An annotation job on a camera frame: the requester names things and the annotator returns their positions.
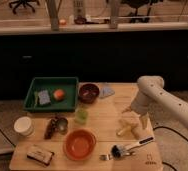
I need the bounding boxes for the orange bowl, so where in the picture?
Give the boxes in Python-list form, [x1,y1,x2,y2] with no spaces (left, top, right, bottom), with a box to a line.
[63,129,96,161]

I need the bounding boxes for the dark maroon bowl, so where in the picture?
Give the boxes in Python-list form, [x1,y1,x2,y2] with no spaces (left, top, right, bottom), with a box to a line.
[78,83,99,104]

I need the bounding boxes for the brown white box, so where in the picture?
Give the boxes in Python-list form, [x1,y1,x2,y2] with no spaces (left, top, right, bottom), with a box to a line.
[27,145,54,166]

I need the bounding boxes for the office chair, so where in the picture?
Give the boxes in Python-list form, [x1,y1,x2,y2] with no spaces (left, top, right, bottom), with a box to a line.
[9,0,40,14]
[121,0,163,23]

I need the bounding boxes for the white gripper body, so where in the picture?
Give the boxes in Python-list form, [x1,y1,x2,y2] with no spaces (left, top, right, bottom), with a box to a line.
[130,93,152,115]

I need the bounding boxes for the blue sponge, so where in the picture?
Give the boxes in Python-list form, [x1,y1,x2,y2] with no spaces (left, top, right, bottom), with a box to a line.
[38,90,51,105]

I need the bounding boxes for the white paper cup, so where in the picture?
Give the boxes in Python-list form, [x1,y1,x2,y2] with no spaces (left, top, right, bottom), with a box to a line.
[14,116,34,136]

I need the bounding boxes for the office chair left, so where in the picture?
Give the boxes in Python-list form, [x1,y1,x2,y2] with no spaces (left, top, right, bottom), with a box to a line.
[9,0,40,14]

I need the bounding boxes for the orange red fruit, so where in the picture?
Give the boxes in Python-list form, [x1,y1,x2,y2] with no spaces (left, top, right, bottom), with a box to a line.
[53,89,65,101]

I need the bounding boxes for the metal fork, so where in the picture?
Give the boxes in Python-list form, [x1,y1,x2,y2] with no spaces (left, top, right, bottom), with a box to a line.
[99,152,135,161]

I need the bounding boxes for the small metal cup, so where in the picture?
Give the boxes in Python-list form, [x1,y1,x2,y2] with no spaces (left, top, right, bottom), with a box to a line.
[57,118,68,134]

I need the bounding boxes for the black dish brush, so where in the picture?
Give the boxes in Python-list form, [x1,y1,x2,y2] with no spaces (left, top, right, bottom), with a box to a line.
[111,137,154,157]

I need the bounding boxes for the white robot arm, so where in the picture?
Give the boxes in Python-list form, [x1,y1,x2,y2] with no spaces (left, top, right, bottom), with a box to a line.
[124,76,188,130]

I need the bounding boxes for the green plastic tray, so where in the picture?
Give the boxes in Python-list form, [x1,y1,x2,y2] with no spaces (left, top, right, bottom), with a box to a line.
[24,77,79,112]

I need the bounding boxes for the blue grey cloth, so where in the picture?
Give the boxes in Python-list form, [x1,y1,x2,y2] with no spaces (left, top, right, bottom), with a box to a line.
[99,85,115,99]

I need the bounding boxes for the green plastic cup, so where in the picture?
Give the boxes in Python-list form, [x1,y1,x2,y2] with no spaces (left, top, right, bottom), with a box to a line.
[75,108,88,124]

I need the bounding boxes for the yellow banana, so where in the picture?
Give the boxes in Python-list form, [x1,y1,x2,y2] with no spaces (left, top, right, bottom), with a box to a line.
[116,119,139,139]

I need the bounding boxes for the black cable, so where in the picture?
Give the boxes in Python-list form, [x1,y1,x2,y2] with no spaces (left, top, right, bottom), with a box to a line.
[152,125,188,148]

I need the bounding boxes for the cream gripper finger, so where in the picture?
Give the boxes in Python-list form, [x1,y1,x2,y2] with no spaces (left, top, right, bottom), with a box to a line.
[121,106,133,114]
[139,114,149,129]

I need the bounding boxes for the office chair right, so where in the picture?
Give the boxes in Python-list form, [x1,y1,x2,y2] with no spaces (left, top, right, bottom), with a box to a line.
[121,0,163,23]

